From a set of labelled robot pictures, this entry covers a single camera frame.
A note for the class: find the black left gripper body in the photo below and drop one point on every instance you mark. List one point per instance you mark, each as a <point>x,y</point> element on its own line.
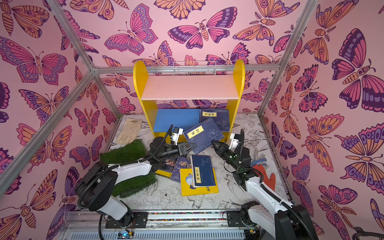
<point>169,152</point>

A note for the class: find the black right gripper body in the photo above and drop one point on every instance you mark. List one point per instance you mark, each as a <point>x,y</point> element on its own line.
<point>223,151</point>

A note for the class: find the purple cover book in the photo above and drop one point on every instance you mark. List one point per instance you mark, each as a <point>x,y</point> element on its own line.
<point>181,163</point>

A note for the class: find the navy book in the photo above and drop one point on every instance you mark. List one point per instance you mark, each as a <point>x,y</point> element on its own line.
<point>220,117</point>
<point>203,134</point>
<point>203,172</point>

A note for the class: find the yellow cartoon cover book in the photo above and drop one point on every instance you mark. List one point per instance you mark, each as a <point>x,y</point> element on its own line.
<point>188,189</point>

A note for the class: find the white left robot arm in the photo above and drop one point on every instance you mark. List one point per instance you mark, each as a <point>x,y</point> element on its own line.
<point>95,190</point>

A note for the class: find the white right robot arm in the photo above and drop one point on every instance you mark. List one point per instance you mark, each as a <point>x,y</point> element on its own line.
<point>280,218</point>

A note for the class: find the dark portrait cover book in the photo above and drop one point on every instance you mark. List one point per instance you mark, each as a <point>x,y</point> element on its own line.
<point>167,169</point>

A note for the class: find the green artificial grass mat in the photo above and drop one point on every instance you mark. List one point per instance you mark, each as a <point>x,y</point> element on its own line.
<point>133,176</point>

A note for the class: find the beige cloth glove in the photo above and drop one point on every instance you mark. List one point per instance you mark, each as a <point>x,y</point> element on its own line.
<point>129,132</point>

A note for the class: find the yellow wooden bookshelf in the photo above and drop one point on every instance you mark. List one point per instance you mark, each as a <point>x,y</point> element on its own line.
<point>203,86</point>

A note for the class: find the small green circuit board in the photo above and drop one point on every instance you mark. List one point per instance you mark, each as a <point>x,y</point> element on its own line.
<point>125,235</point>

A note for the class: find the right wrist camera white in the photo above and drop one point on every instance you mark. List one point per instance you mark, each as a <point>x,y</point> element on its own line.
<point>235,140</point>

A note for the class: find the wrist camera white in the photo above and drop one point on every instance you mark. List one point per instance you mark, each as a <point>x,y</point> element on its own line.
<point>235,140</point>
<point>176,133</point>

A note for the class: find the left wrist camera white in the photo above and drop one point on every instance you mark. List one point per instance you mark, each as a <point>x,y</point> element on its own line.
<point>176,133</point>

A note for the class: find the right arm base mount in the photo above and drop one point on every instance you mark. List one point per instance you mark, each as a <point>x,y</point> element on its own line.
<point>240,218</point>

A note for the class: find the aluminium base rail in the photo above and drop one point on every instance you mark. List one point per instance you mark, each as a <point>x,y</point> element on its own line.
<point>163,225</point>

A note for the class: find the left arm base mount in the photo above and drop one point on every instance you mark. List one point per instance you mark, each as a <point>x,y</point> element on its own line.
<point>131,219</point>

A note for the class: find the aluminium frame post right rear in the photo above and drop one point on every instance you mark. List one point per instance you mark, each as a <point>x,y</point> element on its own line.
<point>300,26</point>

